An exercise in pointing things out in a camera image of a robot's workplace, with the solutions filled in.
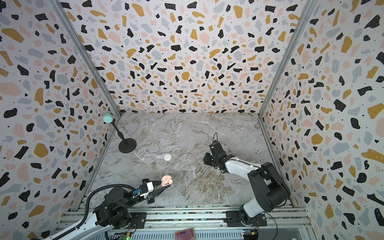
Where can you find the aluminium corner post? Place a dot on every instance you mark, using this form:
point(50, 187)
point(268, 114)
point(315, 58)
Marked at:
point(65, 21)
point(305, 16)

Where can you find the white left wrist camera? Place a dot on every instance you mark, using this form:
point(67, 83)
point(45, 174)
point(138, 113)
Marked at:
point(144, 190)

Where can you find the aluminium corner post right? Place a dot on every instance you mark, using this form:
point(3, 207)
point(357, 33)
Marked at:
point(305, 16)

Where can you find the pink round earbud case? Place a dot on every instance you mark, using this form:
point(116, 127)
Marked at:
point(166, 180)

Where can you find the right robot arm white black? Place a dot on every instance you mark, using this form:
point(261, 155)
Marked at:
point(270, 190)

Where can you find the aluminium corner post left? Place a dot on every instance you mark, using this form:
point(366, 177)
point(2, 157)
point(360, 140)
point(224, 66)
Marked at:
point(65, 21)

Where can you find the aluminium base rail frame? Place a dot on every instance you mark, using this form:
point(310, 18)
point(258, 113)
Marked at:
point(207, 222)

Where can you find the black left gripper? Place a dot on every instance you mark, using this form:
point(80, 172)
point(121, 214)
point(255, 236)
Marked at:
point(155, 193)

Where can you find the black microphone stand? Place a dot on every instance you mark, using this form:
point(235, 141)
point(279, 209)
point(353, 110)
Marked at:
point(127, 145)

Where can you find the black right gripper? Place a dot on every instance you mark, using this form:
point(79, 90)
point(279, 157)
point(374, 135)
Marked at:
point(212, 159)

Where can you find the pink circuit board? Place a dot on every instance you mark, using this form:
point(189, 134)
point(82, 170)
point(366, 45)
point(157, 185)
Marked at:
point(188, 234)

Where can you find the white earbud charging case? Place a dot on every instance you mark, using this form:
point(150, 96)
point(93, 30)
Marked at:
point(167, 157)

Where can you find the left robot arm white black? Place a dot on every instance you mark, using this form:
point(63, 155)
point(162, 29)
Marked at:
point(113, 213)

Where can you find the green microphone head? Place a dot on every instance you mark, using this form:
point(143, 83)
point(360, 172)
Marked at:
point(108, 118)

